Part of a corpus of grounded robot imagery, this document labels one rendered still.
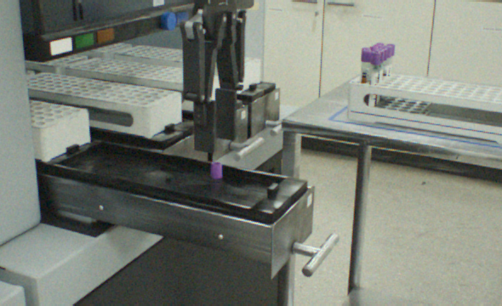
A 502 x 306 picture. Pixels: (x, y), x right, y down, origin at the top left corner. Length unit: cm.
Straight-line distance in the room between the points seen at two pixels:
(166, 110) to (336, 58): 221
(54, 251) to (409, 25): 242
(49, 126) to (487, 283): 173
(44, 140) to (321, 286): 142
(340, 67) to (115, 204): 242
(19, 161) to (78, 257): 15
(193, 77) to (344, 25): 239
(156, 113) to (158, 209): 24
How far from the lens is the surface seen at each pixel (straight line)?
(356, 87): 110
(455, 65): 307
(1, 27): 84
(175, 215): 82
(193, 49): 80
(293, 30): 326
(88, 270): 90
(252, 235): 77
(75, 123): 98
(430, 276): 233
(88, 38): 92
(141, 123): 102
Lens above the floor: 114
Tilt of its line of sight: 20 degrees down
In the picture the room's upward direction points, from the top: 1 degrees clockwise
